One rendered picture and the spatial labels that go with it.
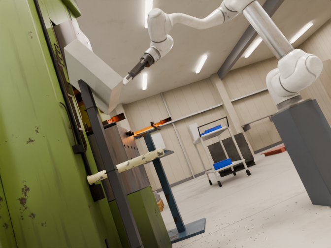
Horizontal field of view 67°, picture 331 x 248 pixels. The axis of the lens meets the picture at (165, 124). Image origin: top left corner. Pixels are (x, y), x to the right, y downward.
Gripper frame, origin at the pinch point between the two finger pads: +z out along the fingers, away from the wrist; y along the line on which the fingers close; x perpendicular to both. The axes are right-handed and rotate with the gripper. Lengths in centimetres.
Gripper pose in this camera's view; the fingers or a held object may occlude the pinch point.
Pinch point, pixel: (126, 79)
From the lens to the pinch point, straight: 145.8
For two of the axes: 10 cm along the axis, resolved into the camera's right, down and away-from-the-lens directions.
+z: -6.0, 6.9, -4.0
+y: -2.7, 3.0, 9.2
